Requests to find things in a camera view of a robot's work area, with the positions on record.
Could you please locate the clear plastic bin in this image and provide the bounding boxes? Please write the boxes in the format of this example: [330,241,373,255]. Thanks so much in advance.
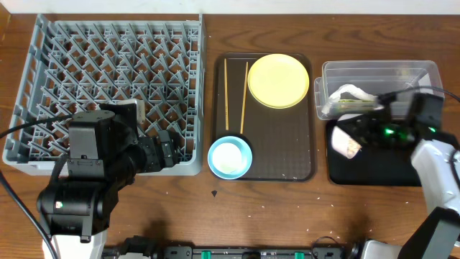
[314,60,445,120]

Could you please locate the pale pink bowl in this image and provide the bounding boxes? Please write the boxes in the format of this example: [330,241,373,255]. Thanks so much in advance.
[331,126,352,160]

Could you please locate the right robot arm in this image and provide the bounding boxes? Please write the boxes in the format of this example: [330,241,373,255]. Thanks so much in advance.
[331,91,459,258]

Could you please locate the dark brown serving tray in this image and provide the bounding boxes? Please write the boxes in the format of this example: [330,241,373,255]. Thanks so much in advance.
[211,53,316,181]

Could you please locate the small white cup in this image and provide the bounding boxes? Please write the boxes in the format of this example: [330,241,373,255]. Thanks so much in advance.
[211,143,242,174]

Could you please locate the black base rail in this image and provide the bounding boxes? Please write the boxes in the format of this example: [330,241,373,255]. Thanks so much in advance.
[101,236,362,259]

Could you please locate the grey dish rack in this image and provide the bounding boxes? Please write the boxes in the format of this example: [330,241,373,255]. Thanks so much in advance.
[2,15,206,176]

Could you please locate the white napkin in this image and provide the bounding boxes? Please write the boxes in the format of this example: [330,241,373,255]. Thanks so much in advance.
[321,83,377,114]

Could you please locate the light blue bowl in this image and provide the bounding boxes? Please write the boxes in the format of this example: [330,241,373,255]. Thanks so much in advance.
[208,135,253,180]

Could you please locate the wooden chopstick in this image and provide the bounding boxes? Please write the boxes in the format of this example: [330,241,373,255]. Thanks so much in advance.
[224,58,229,131]
[239,62,249,135]

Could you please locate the yellow plate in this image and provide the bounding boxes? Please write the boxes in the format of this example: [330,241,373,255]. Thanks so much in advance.
[248,53,310,109]

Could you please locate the black waste tray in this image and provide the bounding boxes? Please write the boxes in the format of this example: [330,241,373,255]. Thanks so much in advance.
[326,120,421,187]

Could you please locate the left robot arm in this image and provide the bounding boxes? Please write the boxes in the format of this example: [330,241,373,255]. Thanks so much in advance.
[37,100,180,258]

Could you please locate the green orange snack wrapper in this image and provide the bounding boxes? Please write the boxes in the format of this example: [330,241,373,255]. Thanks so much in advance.
[338,99,375,111]

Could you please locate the rice and food scraps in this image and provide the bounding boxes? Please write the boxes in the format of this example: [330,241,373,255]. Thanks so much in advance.
[346,139,362,159]

